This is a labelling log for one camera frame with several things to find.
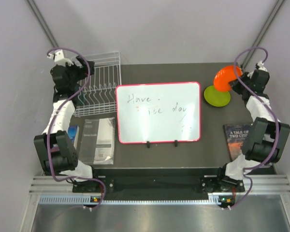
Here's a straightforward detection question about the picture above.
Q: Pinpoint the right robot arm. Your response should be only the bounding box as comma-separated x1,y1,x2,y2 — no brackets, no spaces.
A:
216,67,290,191

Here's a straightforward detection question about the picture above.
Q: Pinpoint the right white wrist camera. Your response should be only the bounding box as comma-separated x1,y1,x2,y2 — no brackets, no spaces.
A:
255,60,268,72

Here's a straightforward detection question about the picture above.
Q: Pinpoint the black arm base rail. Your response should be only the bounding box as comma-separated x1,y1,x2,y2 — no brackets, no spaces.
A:
94,168,245,195

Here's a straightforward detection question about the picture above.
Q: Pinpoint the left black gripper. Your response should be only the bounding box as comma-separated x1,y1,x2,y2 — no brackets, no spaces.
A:
61,56,94,89

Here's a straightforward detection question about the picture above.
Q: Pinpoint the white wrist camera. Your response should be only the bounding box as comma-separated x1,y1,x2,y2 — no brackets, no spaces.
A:
255,60,268,72
47,49,73,67

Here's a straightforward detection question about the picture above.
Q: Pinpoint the grey slotted cable duct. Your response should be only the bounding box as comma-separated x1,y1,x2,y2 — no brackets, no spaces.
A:
39,195,231,205

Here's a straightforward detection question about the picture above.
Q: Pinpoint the red-framed whiteboard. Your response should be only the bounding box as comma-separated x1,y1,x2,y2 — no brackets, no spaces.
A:
116,82,201,144

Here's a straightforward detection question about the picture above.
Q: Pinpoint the grey setup guide booklet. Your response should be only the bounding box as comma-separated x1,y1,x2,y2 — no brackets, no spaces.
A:
79,117,116,165

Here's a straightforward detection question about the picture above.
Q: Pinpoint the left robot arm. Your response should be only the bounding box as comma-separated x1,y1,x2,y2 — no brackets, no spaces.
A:
34,51,100,192

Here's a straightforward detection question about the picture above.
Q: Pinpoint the lime green plate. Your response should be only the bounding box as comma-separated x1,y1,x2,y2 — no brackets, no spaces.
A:
203,85,231,107

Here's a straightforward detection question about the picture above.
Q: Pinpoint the blue book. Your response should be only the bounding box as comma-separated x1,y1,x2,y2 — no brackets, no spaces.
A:
68,125,79,148

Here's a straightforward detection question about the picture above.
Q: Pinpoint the orange plate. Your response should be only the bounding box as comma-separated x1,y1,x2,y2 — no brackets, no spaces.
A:
213,65,242,92

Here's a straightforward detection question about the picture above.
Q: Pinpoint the Tale of Two Cities book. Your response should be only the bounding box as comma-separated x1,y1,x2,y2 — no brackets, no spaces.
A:
223,123,252,161

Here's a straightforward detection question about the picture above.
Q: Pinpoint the white wire dish rack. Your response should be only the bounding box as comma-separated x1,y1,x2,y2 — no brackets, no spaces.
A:
74,51,122,117

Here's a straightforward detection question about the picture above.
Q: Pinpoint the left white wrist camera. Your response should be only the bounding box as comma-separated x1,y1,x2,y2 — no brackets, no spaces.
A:
47,49,73,67

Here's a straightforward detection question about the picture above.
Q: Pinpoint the teal blue plate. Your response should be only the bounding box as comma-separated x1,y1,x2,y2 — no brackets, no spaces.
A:
77,91,85,106

